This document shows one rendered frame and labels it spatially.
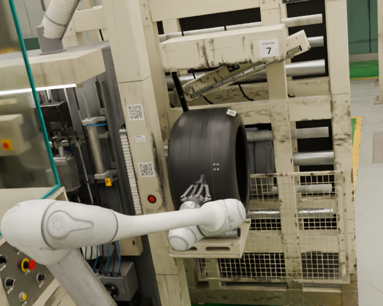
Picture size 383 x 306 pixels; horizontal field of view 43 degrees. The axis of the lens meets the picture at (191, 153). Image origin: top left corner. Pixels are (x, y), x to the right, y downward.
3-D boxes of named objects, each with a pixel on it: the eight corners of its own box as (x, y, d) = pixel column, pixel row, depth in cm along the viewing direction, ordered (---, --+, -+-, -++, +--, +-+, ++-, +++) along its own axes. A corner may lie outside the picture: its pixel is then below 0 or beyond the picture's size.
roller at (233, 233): (172, 231, 240) (171, 238, 237) (169, 226, 236) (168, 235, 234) (241, 229, 230) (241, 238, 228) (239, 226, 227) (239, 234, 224)
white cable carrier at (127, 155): (136, 218, 246) (118, 129, 231) (140, 213, 251) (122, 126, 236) (144, 217, 245) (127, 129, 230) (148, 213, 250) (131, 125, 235)
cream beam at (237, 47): (162, 73, 242) (157, 44, 237) (175, 64, 265) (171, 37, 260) (284, 60, 225) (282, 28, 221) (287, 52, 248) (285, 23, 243)
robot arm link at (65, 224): (119, 202, 133) (81, 202, 139) (75, 198, 117) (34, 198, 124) (117, 251, 131) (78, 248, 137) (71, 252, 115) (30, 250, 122)
